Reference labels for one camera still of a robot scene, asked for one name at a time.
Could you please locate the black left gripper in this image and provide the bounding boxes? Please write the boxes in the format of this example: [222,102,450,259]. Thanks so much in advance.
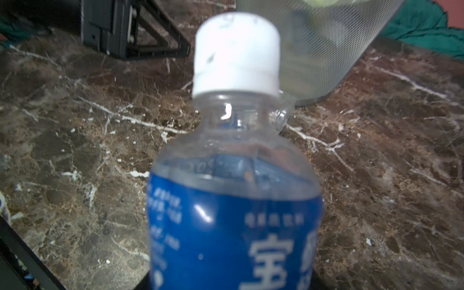
[80,0,191,60]

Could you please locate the blue label bottle white cap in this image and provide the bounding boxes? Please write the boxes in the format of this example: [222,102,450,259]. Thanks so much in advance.
[146,12,323,290]

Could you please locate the Pocari bottle blue label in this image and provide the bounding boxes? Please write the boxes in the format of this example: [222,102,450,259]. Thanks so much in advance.
[269,91,297,134]

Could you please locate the grey mesh waste bin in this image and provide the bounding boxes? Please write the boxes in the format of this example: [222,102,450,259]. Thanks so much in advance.
[236,0,403,106]

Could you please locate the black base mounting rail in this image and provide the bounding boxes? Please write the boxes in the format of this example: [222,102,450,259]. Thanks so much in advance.
[1,218,65,290]

